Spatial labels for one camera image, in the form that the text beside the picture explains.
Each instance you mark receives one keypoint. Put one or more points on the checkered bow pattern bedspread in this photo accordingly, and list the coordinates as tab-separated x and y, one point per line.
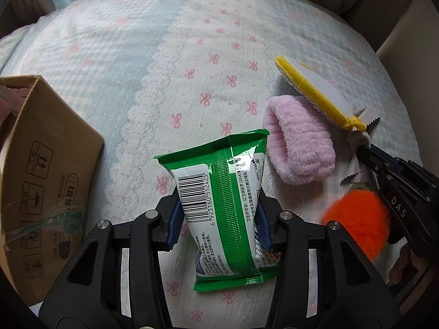
159	76

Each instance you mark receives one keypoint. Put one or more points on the grey pinked fabric piece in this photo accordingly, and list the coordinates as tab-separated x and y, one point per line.
359	144

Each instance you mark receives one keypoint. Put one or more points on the orange fluffy pompom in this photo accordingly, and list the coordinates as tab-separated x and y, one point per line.
363	214

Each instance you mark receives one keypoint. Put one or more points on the green wet wipes pack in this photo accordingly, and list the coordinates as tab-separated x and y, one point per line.
219	185

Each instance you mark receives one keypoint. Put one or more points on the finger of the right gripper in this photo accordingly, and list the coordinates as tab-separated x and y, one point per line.
386	167

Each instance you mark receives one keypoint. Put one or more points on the person's right hand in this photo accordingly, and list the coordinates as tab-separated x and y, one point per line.
406	266

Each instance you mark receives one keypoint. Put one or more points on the pink fluffy wristband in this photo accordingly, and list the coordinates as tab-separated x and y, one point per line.
299	144

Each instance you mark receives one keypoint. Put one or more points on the yellow rimmed white pad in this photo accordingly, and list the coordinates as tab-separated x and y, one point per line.
324	96

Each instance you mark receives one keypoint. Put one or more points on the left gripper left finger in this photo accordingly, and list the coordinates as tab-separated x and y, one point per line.
113	280

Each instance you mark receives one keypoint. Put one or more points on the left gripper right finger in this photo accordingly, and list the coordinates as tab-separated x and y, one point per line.
324	279

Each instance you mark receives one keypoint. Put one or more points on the open cardboard box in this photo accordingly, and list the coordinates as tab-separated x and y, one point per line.
48	157

